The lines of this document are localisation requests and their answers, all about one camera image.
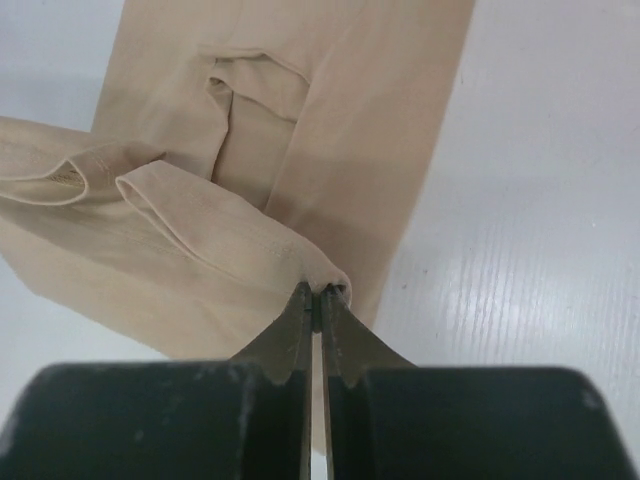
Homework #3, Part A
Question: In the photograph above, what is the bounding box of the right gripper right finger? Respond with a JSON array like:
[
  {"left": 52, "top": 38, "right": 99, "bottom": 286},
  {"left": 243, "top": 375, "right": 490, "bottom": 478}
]
[{"left": 318, "top": 287, "right": 633, "bottom": 479}]

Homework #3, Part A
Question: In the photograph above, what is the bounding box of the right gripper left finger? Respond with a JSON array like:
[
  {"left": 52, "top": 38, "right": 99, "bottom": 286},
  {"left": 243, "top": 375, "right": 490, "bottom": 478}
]
[{"left": 1, "top": 284, "right": 312, "bottom": 479}]

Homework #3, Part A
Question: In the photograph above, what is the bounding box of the beige t shirt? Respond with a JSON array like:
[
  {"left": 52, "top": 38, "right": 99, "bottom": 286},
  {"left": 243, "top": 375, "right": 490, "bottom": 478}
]
[{"left": 1, "top": 1, "right": 474, "bottom": 359}]

